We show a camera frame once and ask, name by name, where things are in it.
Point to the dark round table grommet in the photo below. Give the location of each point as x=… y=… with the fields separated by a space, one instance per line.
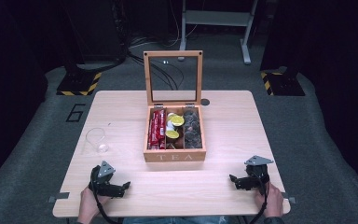
x=205 y=101

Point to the grey metal table bracket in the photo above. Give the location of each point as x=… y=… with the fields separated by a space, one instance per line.
x=59 y=197
x=289 y=198

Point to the clear plastic cup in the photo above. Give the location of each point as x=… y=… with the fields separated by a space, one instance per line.
x=97 y=140

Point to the black yellow striped stand base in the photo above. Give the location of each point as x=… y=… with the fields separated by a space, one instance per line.
x=284 y=84
x=79 y=84

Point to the wooden tea box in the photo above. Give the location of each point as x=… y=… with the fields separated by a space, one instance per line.
x=174 y=156

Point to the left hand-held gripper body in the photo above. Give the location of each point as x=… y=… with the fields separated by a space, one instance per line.
x=104 y=179

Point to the person's right hand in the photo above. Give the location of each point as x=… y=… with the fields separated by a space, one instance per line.
x=272 y=202

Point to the pile of dark capsules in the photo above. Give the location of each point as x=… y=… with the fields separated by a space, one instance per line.
x=192 y=130

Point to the person's left hand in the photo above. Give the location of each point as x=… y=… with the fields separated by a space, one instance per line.
x=88 y=205

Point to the white capsule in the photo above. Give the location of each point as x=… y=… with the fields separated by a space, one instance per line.
x=169 y=126

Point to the yellow lidded capsule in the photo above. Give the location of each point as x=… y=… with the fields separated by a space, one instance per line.
x=170 y=115
x=172 y=134
x=178 y=120

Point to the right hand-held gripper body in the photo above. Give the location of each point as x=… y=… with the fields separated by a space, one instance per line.
x=256 y=174

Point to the white metal stand frame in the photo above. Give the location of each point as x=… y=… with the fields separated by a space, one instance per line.
x=217 y=18

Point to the bundle of red stick sachets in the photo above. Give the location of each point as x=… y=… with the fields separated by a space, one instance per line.
x=156 y=129

